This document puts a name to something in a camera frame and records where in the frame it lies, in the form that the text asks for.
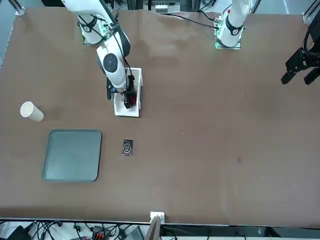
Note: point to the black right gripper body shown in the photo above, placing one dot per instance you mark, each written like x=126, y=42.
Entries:
x=131, y=87

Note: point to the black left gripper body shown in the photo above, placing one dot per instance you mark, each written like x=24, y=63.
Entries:
x=315, y=45

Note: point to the red apple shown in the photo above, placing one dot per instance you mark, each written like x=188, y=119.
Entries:
x=134, y=100

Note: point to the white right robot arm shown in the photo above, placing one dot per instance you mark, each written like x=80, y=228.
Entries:
x=117, y=77

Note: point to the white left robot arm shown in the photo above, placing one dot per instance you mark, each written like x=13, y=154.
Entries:
x=233, y=22

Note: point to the white plastic box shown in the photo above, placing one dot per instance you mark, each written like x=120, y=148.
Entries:
x=125, y=113

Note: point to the gray tray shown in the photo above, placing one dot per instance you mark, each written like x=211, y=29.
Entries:
x=72, y=155

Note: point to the black box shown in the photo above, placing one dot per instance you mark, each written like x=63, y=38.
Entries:
x=16, y=233

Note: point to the small black device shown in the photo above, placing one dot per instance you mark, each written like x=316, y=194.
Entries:
x=127, y=148

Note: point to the white paper cup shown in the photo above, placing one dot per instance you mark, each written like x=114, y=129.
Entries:
x=31, y=111

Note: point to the dark power adapter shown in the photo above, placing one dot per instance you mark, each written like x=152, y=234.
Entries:
x=135, y=233

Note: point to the red black connector block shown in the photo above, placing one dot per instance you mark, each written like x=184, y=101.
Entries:
x=98, y=235

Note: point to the aluminium frame profile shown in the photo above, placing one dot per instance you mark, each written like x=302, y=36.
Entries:
x=308, y=12
x=20, y=8

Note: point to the white table edge bracket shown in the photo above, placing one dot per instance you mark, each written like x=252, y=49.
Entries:
x=157, y=215

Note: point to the grey upright post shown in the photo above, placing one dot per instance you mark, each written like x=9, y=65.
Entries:
x=153, y=230

